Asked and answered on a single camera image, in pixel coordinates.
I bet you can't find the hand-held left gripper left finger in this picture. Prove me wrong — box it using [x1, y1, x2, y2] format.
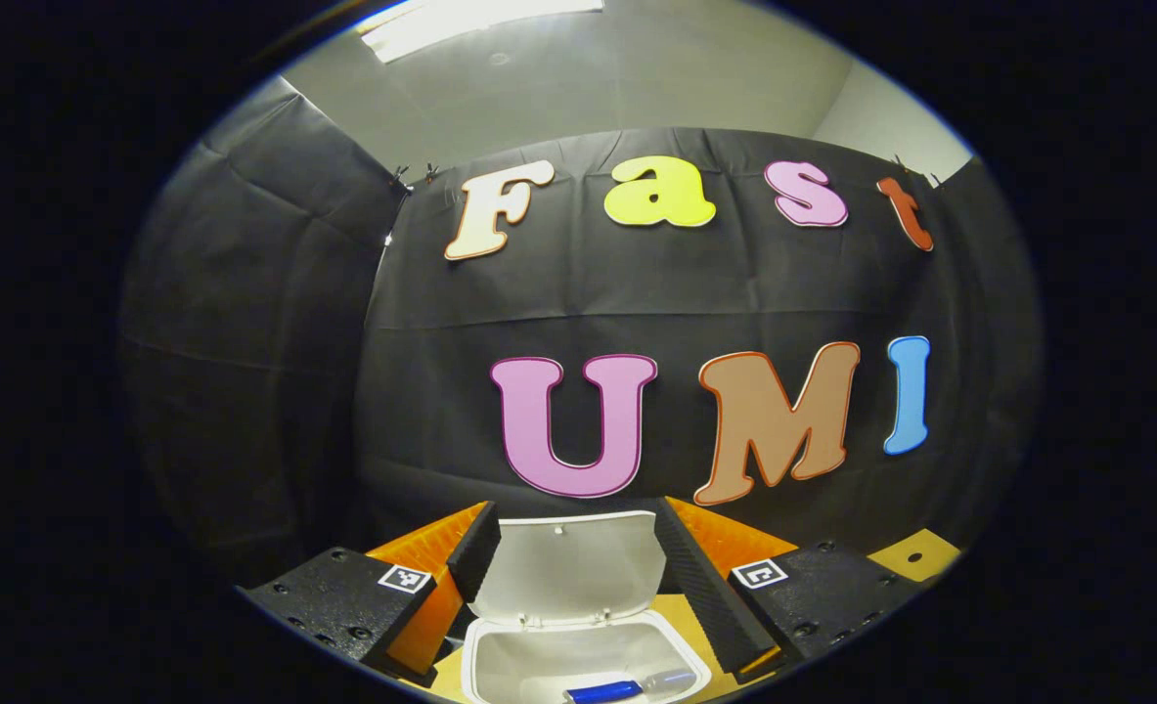
[241, 501, 503, 688]

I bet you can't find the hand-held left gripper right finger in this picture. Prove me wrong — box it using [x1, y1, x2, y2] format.
[652, 496, 921, 685]

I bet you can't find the white desktop garbage bin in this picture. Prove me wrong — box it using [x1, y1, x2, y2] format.
[461, 510, 714, 704]

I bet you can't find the blue pop can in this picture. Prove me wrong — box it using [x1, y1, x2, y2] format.
[563, 670, 698, 704]

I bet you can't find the wooden desktop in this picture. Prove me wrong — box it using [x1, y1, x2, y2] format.
[422, 528, 962, 704]

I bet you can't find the black backdrop cloth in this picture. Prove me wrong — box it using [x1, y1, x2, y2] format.
[118, 73, 1046, 588]

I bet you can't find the ceiling light panel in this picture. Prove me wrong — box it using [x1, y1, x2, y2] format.
[358, 0, 606, 65]

